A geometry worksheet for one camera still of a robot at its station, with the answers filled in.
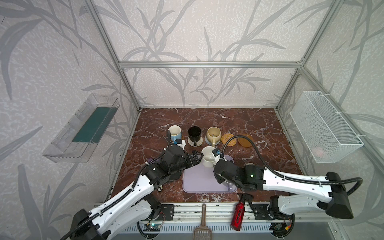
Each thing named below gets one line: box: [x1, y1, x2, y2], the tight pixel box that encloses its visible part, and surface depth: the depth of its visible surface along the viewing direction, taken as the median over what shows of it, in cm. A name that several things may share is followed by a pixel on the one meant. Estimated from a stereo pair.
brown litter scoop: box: [193, 203, 212, 240], surface depth 70 cm
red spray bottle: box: [231, 193, 255, 231], surface depth 72 cm
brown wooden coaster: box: [238, 134, 254, 148], surface depth 103 cm
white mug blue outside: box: [168, 125, 182, 142], surface depth 97 cm
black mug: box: [188, 126, 202, 146], surface depth 96 cm
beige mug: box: [206, 126, 222, 147], surface depth 96 cm
